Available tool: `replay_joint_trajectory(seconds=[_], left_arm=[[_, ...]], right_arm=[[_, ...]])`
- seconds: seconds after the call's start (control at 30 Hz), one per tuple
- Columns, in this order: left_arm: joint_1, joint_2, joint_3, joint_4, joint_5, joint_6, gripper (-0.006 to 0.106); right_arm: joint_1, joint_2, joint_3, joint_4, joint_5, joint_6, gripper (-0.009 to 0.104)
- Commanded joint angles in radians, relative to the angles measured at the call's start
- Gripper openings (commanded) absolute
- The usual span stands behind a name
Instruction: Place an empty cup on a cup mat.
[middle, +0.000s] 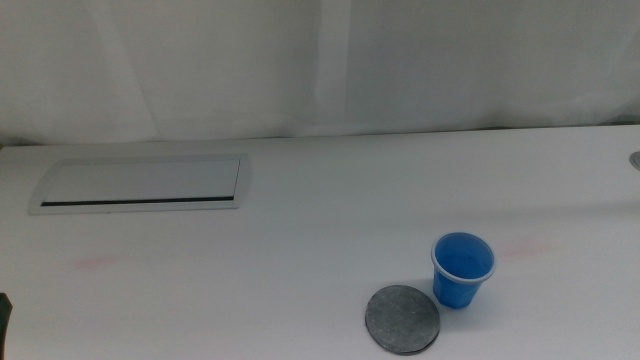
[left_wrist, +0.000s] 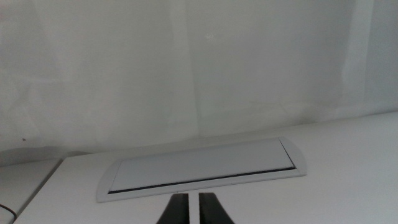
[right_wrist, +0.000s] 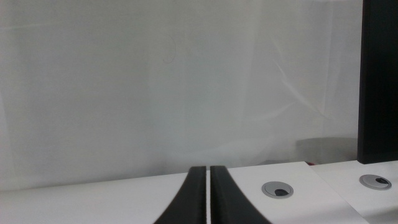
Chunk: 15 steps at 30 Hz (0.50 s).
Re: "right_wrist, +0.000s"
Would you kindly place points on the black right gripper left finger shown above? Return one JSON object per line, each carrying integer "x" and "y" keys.
{"x": 189, "y": 199}

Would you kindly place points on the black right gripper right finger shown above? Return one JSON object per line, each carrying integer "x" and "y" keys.
{"x": 224, "y": 199}

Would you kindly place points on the white curtain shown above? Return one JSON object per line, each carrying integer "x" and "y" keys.
{"x": 155, "y": 87}

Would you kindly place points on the black upright post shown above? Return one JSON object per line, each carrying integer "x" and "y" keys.
{"x": 379, "y": 81}

